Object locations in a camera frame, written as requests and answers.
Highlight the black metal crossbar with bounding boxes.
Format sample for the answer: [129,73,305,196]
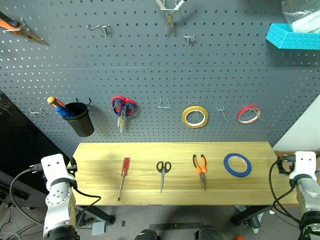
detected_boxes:
[149,221,203,231]

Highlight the orange handled pliers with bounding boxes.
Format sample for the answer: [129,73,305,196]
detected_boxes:
[192,153,208,191]

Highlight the cyan plastic basket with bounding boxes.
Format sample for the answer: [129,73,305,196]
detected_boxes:
[265,23,320,50]

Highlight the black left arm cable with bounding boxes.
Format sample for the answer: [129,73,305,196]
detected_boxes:
[9,163,102,226]

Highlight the orange black long-nose pliers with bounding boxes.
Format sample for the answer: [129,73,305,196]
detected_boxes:
[0,11,50,47]

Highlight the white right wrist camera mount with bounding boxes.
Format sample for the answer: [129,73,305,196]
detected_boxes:
[288,150,320,180]

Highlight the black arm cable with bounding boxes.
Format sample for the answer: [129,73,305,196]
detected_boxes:
[9,163,102,226]
[268,156,305,225]

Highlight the red blue scissors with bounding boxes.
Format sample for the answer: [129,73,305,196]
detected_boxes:
[111,95,138,134]

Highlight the blue tape roll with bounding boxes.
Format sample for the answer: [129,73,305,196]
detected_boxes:
[223,152,253,179]

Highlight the black table leg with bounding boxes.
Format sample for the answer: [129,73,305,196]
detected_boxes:
[229,204,275,235]
[74,205,116,226]

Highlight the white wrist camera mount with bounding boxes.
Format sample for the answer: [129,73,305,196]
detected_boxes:
[288,150,320,180]
[40,153,75,195]

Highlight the white handled pliers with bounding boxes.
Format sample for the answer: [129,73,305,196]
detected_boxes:
[154,0,188,36]

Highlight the red tape roll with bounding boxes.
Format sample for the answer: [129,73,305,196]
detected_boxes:
[236,105,262,125]

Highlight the orange blue handled screwdriver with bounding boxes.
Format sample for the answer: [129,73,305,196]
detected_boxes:
[46,96,73,118]

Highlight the dark grey perforated pegboard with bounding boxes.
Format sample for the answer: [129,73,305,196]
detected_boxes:
[0,0,320,158]

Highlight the clear plastic bag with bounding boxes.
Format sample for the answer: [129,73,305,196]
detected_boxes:
[281,0,320,33]

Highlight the metal pegboard hook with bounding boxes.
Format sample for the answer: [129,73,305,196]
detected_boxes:
[216,106,230,122]
[157,97,172,109]
[2,17,27,35]
[28,107,47,116]
[183,33,196,46]
[86,23,111,37]

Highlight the black handled scissors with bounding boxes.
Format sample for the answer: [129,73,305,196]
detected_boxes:
[156,160,172,194]

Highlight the black plastic cup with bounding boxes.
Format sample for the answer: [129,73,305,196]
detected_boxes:
[61,101,95,138]

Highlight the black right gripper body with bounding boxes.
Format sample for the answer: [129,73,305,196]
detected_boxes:
[276,154,297,176]

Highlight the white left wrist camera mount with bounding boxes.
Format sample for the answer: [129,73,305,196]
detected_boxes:
[40,153,75,195]

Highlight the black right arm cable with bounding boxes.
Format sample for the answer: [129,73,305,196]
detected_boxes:
[268,156,305,225]

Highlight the yellow tape roll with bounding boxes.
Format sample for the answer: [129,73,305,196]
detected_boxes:
[181,105,210,130]

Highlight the red handled screwdriver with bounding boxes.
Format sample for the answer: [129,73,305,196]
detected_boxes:
[117,157,131,202]

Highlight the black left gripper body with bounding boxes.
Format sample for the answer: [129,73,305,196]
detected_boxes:
[65,156,78,176]

